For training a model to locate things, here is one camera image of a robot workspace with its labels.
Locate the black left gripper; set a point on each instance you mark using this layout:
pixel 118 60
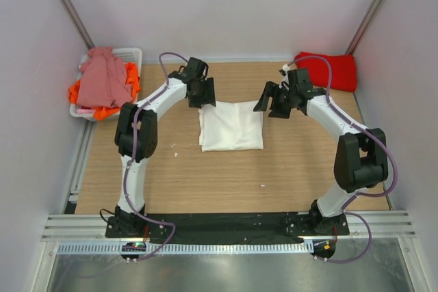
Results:
pixel 209 96

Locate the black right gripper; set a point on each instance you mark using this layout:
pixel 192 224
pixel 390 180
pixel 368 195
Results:
pixel 268 91

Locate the white printed t-shirt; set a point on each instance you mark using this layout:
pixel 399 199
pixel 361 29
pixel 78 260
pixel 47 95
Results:
pixel 230 127

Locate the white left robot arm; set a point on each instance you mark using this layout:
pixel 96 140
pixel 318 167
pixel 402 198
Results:
pixel 137 138

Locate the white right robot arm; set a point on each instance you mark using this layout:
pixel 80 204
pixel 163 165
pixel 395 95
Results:
pixel 361 160

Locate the orange t-shirt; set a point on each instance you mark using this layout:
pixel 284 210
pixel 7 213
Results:
pixel 103 113

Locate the folded red t-shirt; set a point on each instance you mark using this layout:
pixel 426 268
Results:
pixel 343 67

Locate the pink t-shirt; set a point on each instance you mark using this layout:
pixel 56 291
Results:
pixel 103 81

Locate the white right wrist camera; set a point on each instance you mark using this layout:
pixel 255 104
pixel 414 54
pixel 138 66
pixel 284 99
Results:
pixel 284 84

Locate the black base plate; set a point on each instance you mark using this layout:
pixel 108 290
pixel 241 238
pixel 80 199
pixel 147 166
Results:
pixel 227 228

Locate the white slotted cable duct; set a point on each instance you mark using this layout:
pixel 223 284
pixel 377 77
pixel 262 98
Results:
pixel 137 249

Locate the aluminium frame rail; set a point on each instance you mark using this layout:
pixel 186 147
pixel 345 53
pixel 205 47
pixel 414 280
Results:
pixel 383 224

